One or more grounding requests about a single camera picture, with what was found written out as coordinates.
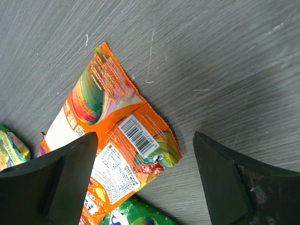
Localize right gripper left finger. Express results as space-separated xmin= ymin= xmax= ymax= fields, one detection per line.
xmin=0 ymin=132 xmax=98 ymax=225

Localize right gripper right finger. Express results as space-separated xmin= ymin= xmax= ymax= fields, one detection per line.
xmin=193 ymin=132 xmax=300 ymax=225

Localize yellow green Fox's candy bag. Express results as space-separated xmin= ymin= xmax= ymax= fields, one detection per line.
xmin=100 ymin=197 xmax=178 ymax=225

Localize small purple snack packet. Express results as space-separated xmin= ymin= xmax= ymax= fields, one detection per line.
xmin=38 ymin=132 xmax=51 ymax=157

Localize orange candy bag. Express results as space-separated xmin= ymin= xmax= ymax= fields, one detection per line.
xmin=45 ymin=43 xmax=182 ymax=225

